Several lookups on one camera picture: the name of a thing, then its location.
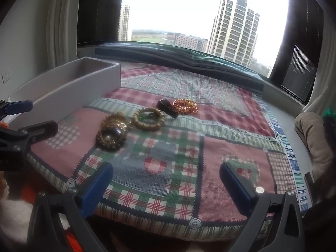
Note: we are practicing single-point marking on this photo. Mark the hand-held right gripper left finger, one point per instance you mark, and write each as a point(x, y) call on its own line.
point(95, 189)

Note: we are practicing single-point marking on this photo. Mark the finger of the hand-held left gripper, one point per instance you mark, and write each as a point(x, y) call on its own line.
point(19, 107)
point(39, 131)

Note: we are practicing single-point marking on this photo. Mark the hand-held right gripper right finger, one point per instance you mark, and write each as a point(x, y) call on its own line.
point(235, 189)

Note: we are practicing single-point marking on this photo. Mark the grey storage box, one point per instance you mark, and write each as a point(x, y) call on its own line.
point(65, 94)

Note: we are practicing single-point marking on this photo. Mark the patchwork plaid quilt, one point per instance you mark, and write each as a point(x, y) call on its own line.
point(183, 147)

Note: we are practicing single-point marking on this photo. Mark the beige cushion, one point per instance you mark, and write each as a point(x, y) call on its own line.
point(313, 139)

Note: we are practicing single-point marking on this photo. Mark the white curtain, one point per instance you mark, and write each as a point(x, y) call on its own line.
point(320, 94)
point(64, 23)

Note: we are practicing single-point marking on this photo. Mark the green fabric item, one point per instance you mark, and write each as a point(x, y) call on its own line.
point(330, 114)

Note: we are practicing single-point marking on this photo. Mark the dark window blind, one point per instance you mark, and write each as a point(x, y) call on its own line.
point(98, 13)

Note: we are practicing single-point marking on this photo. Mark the slim high-rise building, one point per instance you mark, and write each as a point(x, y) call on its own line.
point(124, 22)

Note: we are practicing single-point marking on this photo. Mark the window blind with slats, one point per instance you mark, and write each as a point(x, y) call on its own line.
point(298, 69)

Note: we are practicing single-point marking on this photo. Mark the low apartment building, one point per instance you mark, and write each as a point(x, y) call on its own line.
point(190, 42)

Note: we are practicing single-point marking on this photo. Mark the tall high-rise building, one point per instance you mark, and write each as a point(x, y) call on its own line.
point(233, 31)

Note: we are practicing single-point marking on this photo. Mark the white wall socket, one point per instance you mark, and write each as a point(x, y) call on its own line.
point(5, 76)

